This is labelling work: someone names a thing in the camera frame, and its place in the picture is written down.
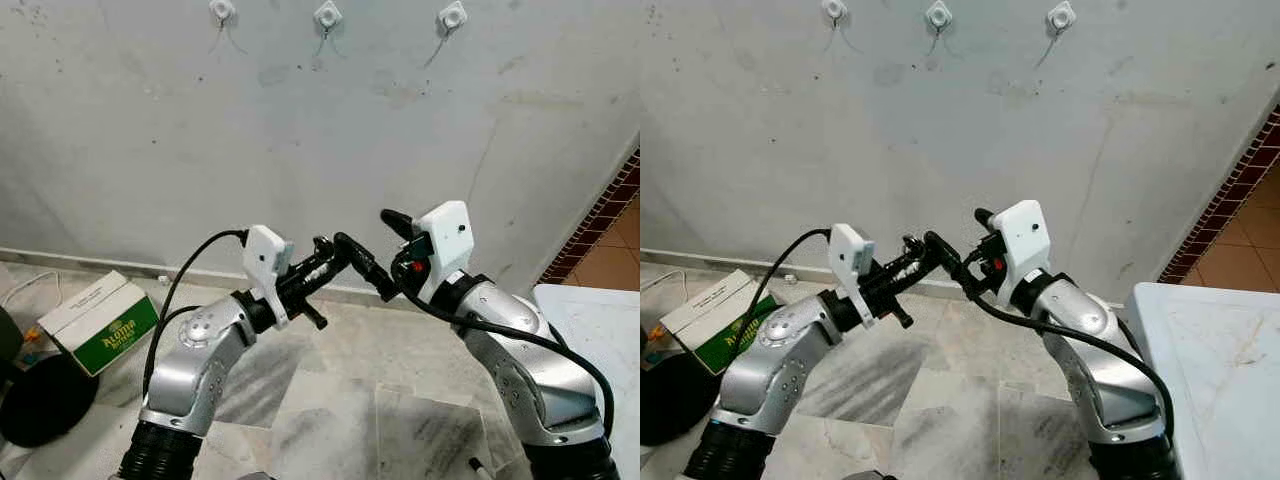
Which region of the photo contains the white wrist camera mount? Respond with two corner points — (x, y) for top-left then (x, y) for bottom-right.
(243, 225), (296, 329)
(1003, 200), (1051, 301)
(412, 200), (473, 301)
(830, 223), (879, 326)

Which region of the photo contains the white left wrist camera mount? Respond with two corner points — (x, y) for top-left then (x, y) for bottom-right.
(243, 225), (296, 329)
(830, 223), (879, 326)

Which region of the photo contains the white marble table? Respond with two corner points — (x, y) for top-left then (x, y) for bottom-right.
(532, 284), (641, 480)
(1128, 282), (1280, 480)

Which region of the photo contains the black pedestal fan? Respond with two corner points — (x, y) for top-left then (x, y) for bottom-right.
(640, 310), (716, 446)
(0, 305), (101, 448)

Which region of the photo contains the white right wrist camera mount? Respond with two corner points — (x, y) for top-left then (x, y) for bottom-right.
(1003, 200), (1051, 301)
(412, 200), (473, 301)

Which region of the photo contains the green and white cardboard box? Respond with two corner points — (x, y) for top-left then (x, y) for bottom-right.
(37, 270), (161, 377)
(659, 268), (766, 376)

